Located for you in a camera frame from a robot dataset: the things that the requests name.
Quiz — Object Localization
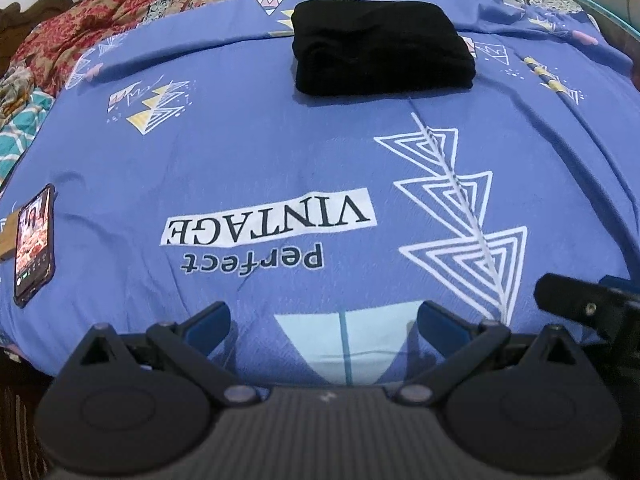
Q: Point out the black pants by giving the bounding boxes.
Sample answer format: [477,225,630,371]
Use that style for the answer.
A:
[292,0,476,98]

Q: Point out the blue printed bedsheet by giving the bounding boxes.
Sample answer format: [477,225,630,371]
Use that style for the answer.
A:
[1,0,639,385]

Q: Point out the smartphone with lit screen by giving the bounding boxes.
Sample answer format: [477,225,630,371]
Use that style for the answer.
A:
[13,183,55,308]

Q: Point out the brown cardboard card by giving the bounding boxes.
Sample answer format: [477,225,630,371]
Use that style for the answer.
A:
[0,210,20,261]

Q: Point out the teal white patterned pillow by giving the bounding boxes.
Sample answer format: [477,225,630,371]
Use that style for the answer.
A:
[0,89,54,182]

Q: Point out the teal tub rim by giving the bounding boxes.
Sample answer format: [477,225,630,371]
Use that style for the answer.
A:
[576,0,640,41]

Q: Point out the carved wooden headboard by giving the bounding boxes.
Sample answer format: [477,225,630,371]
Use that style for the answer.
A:
[0,0,75,76]

